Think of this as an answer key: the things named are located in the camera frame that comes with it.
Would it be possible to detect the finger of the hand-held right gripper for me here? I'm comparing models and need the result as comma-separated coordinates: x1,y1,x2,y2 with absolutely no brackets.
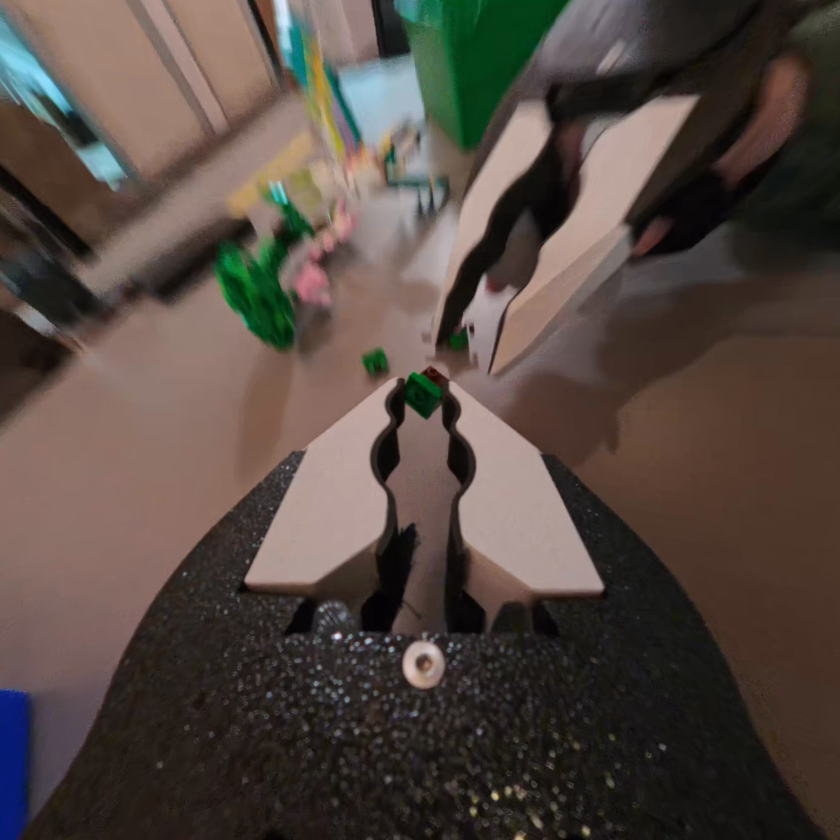
487,94,703,378
430,98,585,352

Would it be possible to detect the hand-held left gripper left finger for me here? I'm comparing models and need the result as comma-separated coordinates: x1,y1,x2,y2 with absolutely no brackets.
244,377,406,598

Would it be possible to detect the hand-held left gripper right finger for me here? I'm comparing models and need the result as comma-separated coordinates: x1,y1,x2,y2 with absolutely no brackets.
441,381,605,632

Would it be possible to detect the colourful lego bird model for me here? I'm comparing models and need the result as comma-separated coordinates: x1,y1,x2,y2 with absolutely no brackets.
230,13,454,221

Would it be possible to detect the green lego foliage model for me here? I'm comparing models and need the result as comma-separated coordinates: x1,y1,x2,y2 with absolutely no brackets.
213,197,316,352

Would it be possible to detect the person's right hand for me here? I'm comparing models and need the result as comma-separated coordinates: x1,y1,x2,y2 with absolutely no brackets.
630,56,811,260

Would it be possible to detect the green plastic bin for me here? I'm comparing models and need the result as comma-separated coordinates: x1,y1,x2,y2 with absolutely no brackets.
400,0,572,152

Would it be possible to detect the yellow tape strip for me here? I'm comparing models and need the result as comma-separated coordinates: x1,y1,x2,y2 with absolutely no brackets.
228,131,317,214

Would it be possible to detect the blue object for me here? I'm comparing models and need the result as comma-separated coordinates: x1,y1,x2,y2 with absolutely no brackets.
0,689,32,840

